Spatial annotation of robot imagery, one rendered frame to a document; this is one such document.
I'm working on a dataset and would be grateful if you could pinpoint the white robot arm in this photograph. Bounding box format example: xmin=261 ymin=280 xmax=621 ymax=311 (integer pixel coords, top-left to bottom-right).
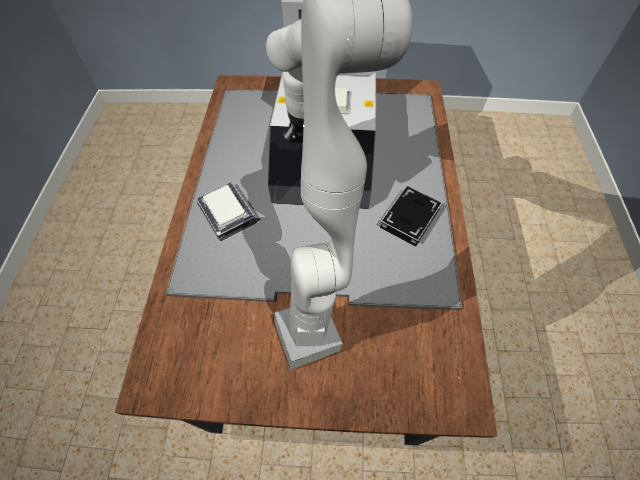
xmin=266 ymin=0 xmax=412 ymax=346

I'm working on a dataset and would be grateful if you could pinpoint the black rectangular frame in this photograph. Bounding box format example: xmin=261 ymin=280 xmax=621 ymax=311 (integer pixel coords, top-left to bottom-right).
xmin=380 ymin=186 xmax=442 ymax=246

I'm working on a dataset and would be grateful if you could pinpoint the cream rectangular well plate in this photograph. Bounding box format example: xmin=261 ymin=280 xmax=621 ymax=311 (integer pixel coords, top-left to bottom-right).
xmin=335 ymin=88 xmax=348 ymax=111

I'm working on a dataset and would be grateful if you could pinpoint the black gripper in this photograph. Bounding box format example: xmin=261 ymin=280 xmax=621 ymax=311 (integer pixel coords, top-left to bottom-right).
xmin=282 ymin=110 xmax=304 ymax=143

